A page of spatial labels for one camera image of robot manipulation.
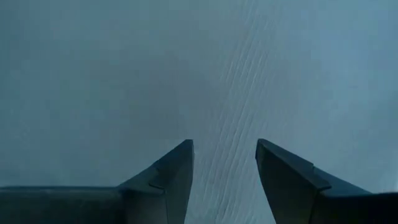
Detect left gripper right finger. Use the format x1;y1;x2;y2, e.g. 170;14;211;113
255;138;398;224

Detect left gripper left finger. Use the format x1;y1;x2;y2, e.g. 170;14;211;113
0;139;195;224

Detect grey waffle towel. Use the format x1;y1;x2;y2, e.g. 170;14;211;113
0;0;398;224

